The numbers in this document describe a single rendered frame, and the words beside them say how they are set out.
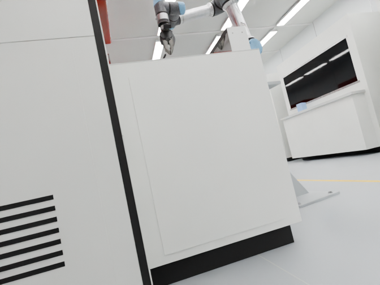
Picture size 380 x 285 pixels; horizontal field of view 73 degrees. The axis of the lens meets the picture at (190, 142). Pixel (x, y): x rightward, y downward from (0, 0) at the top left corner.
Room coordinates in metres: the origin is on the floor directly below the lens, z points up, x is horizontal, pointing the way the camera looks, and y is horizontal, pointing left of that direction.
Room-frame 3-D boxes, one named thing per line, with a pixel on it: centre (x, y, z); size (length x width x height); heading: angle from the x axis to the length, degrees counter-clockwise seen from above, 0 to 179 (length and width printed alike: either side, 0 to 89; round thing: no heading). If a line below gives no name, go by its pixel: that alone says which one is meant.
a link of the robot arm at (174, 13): (1.54, -0.09, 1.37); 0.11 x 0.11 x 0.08; 19
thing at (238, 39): (1.38, -0.24, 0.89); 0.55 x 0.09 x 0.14; 15
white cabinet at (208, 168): (1.45, 0.04, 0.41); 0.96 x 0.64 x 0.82; 15
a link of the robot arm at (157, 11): (1.49, 0.00, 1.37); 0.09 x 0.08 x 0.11; 109
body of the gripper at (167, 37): (1.49, 0.00, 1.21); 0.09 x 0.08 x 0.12; 11
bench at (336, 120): (4.45, -2.61, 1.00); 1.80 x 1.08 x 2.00; 15
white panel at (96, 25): (1.10, 0.29, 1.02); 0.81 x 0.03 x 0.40; 15
